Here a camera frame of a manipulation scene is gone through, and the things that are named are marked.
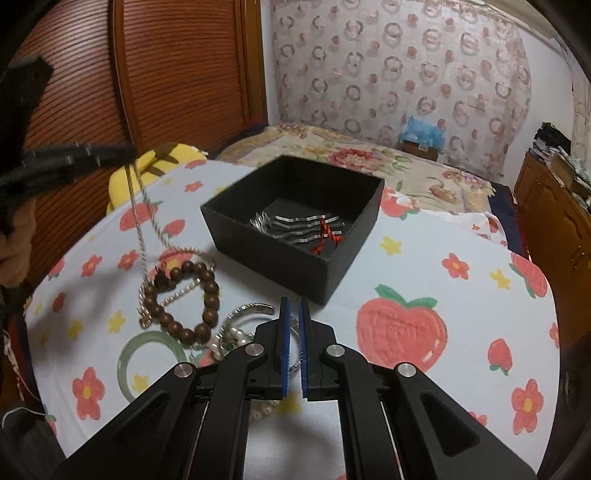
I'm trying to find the floral bed blanket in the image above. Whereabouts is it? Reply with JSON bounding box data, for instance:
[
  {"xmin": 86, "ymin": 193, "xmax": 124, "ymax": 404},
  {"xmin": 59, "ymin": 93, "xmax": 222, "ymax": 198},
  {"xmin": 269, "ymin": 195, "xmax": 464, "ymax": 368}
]
[{"xmin": 217, "ymin": 122, "xmax": 495, "ymax": 215}]

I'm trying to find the small cardboard box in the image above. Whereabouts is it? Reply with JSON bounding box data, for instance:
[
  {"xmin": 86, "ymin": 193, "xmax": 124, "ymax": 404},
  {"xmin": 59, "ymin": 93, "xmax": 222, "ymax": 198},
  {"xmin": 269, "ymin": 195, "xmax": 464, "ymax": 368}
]
[{"xmin": 402, "ymin": 138, "xmax": 439, "ymax": 161}]

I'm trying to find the brown wooden bead bracelet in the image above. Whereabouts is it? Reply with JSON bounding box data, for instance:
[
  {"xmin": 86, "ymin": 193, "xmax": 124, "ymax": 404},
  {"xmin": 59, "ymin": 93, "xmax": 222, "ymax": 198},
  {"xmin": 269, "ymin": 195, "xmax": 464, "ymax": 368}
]
[{"xmin": 140, "ymin": 261, "xmax": 221, "ymax": 344}]

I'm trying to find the dark blue bed sheet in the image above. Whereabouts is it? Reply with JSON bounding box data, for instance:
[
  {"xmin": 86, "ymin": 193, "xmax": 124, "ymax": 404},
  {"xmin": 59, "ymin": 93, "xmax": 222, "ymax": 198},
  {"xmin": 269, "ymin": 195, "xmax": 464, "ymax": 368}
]
[{"xmin": 489, "ymin": 182, "xmax": 529, "ymax": 257}]

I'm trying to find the wooden side cabinet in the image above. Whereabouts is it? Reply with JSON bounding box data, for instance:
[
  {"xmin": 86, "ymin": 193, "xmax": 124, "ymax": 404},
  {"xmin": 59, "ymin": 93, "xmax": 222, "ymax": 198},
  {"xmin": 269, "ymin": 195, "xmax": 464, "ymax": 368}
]
[{"xmin": 512, "ymin": 150, "xmax": 591, "ymax": 301}]

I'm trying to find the blue plastic bag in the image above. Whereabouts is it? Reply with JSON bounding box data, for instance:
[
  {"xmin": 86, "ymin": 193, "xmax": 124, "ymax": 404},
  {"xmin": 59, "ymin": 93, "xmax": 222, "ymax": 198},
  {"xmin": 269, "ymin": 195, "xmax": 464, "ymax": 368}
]
[{"xmin": 399, "ymin": 114, "xmax": 445, "ymax": 146}]

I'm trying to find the white pearl necklace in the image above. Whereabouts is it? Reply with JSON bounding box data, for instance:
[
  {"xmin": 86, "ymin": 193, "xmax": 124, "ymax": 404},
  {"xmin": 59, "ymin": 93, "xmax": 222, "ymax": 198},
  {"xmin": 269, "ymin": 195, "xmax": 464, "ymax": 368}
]
[{"xmin": 194, "ymin": 323, "xmax": 282, "ymax": 422}]

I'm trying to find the black square box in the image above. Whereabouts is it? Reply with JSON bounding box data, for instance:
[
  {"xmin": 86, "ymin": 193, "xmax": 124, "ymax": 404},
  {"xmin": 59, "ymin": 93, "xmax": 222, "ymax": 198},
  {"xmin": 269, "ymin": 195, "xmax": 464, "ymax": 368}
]
[{"xmin": 200, "ymin": 154, "xmax": 385, "ymax": 306}]

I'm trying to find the person's left hand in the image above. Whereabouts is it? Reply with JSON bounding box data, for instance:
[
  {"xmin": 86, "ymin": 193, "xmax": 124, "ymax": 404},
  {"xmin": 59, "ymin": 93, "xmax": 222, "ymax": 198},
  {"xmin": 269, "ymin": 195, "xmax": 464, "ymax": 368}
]
[{"xmin": 0, "ymin": 198, "xmax": 38, "ymax": 289}]

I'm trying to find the stack of folded clothes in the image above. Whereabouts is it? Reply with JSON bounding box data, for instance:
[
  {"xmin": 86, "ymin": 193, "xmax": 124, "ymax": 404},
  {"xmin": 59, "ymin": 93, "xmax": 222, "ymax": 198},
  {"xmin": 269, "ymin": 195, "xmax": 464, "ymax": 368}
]
[{"xmin": 531, "ymin": 121, "xmax": 591, "ymax": 195}]

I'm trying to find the ring patterned sheer curtain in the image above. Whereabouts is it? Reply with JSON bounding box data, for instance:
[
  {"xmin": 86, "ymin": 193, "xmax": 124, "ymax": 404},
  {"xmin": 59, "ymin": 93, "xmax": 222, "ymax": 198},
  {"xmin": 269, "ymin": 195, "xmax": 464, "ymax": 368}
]
[{"xmin": 270, "ymin": 0, "xmax": 532, "ymax": 178}]

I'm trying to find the pale green jade bangle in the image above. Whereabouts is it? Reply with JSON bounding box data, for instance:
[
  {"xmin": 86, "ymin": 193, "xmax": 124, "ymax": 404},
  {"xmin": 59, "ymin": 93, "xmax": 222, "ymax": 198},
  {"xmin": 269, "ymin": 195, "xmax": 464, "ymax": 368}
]
[{"xmin": 117, "ymin": 333, "xmax": 188, "ymax": 400}]

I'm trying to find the silver chain necklace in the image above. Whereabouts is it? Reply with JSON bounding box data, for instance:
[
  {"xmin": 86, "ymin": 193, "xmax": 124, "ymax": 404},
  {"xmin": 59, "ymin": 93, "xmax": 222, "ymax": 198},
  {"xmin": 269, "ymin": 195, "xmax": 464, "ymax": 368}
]
[{"xmin": 127, "ymin": 154, "xmax": 218, "ymax": 330}]

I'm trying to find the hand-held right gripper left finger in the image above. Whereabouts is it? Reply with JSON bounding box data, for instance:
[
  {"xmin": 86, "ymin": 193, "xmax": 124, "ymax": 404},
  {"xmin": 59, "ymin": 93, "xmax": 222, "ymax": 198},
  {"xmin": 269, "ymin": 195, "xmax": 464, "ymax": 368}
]
[{"xmin": 53, "ymin": 298, "xmax": 291, "ymax": 480}]

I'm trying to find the red cord bracelet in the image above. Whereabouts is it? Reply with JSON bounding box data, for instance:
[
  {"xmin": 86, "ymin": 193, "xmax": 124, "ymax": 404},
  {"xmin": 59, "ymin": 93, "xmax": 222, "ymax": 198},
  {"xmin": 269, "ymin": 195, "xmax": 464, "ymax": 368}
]
[{"xmin": 311, "ymin": 219, "xmax": 345, "ymax": 256}]

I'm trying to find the wooden louvered wardrobe door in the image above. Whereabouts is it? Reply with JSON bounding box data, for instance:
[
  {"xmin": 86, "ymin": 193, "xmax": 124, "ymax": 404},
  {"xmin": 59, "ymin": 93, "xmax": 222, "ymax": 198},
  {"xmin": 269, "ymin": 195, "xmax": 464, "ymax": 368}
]
[{"xmin": 9, "ymin": 0, "xmax": 269, "ymax": 287}]

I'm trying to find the yellow plush toy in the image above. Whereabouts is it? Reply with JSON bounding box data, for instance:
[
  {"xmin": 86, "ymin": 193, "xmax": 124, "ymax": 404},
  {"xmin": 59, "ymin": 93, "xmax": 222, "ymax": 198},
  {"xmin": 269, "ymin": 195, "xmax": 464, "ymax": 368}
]
[{"xmin": 107, "ymin": 142, "xmax": 208, "ymax": 215}]

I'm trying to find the silver bangle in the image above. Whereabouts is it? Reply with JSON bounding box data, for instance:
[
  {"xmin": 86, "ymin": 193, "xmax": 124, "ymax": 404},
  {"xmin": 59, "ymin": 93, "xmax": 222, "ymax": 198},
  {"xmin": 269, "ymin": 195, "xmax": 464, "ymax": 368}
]
[{"xmin": 225, "ymin": 302, "xmax": 276, "ymax": 325}]

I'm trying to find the dark cloth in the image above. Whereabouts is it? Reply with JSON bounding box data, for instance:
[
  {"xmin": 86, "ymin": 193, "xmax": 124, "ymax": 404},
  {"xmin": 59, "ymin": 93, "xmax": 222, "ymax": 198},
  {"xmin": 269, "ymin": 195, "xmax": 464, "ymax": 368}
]
[{"xmin": 0, "ymin": 401, "xmax": 65, "ymax": 480}]

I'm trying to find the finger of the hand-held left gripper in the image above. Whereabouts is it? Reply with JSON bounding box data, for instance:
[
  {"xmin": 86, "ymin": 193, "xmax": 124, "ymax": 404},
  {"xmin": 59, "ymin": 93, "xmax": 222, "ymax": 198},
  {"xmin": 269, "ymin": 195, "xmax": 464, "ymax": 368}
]
[{"xmin": 0, "ymin": 142, "xmax": 136, "ymax": 189}]

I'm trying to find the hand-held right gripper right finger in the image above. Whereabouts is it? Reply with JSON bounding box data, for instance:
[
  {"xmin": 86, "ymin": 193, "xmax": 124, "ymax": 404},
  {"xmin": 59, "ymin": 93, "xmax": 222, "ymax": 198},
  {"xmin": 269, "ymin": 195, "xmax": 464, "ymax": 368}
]
[{"xmin": 298, "ymin": 298, "xmax": 539, "ymax": 480}]

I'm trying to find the strawberry flower printed cloth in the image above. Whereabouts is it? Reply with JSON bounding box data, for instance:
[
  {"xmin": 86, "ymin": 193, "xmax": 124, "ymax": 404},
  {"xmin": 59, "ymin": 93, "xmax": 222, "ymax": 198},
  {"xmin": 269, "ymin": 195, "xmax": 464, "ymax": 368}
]
[{"xmin": 23, "ymin": 157, "xmax": 561, "ymax": 480}]

